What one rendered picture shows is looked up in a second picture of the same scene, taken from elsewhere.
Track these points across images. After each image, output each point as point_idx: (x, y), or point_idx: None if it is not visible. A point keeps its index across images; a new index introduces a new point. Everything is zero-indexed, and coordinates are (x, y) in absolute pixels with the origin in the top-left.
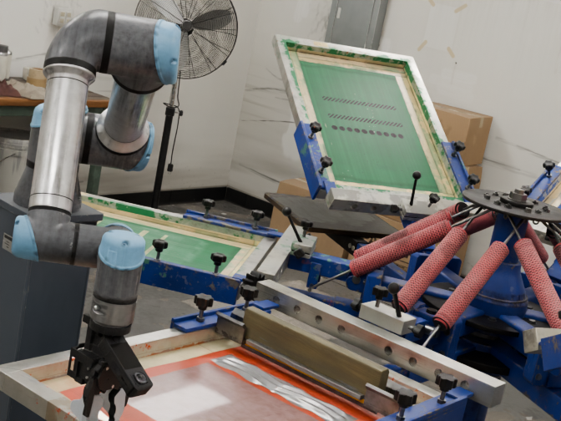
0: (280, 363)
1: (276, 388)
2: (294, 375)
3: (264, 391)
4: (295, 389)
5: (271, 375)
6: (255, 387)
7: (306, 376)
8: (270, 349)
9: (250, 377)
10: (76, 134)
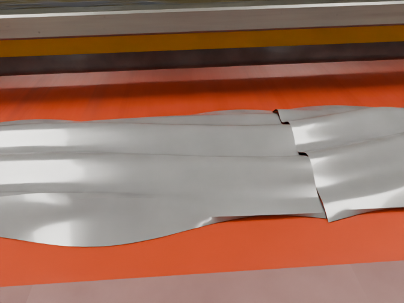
0: (118, 58)
1: (321, 177)
2: (194, 76)
3: (312, 259)
4: (361, 121)
5: (151, 119)
6: (218, 274)
7: (264, 50)
8: (45, 10)
9: (99, 211)
10: None
